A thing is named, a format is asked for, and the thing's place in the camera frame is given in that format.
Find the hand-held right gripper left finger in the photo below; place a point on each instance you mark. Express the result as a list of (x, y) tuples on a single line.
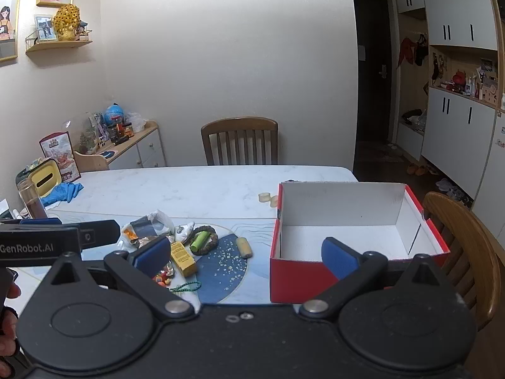
[(152, 254)]

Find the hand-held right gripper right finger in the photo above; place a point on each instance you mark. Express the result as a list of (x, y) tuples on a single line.
[(339, 258)]

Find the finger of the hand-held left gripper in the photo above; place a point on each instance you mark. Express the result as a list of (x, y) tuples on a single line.
[(39, 221), (100, 233)]

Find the silver foil snack packet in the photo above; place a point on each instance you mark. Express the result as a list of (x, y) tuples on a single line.
[(146, 241)]

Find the clear bag with dark packet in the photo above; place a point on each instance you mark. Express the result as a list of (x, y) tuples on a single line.
[(152, 225)]

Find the small yellow box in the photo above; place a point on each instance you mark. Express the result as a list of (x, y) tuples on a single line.
[(183, 259)]

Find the small white toy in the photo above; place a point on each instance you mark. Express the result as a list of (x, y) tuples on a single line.
[(183, 232)]

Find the red cardboard box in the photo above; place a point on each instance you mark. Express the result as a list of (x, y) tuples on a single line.
[(300, 280)]

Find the green tube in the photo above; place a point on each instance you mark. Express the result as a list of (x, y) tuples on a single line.
[(199, 241)]

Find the pale yellow cylinder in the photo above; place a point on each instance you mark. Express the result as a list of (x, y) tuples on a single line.
[(244, 248)]

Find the person's left hand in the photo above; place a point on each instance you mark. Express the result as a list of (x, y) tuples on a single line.
[(8, 335)]

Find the glass cup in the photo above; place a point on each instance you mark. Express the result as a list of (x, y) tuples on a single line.
[(33, 201)]

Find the small orange red trinket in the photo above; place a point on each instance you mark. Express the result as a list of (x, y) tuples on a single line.
[(162, 279)]

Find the blue glove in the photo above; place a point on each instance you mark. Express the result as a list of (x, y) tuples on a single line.
[(63, 192)]

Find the yellow tissue box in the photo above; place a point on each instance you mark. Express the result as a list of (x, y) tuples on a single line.
[(45, 177)]

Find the red snack bag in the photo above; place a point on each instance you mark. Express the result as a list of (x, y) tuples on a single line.
[(59, 154)]

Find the light wooden chair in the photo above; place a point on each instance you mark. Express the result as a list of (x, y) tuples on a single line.
[(90, 161)]

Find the printed table mat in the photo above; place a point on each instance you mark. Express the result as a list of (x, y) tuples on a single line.
[(221, 280)]

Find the clear tape roll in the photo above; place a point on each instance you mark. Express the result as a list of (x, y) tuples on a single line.
[(264, 197), (274, 201)]

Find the white sideboard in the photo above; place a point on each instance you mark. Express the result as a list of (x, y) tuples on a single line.
[(148, 150)]

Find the clear packet bundle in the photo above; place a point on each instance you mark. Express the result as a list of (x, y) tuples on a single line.
[(92, 134)]

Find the dark jar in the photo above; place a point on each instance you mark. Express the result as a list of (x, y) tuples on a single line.
[(128, 129), (113, 133)]

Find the orange slipper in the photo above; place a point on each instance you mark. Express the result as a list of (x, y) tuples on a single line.
[(422, 170), (412, 169)]

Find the clear plastic bag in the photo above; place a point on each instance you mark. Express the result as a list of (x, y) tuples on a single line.
[(137, 122)]

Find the blue globe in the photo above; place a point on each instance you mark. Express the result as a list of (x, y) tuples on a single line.
[(113, 114)]

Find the white shoe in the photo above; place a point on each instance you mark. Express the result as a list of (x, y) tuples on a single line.
[(445, 184), (461, 196)]

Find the brown wooden chair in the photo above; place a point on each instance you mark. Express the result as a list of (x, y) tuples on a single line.
[(238, 126), (469, 244)]

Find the white floor cabinet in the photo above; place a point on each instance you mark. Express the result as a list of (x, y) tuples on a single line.
[(457, 138)]

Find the dark door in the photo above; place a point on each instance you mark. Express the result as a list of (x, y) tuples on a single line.
[(373, 67)]

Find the gold ornament tree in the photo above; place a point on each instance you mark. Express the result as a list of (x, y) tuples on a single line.
[(67, 21)]

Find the red hanging garment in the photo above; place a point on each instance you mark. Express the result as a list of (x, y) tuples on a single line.
[(405, 49)]

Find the black hanging bag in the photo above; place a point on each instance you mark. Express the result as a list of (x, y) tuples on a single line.
[(421, 51)]

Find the wooden wall shelf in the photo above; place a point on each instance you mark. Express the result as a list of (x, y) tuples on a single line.
[(59, 45)]

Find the small photo frame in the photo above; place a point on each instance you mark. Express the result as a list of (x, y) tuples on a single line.
[(44, 27)]

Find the framed wall poster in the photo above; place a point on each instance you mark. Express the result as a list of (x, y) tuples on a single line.
[(8, 12)]

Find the white wall cabinet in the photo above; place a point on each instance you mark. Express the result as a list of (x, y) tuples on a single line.
[(453, 8)]

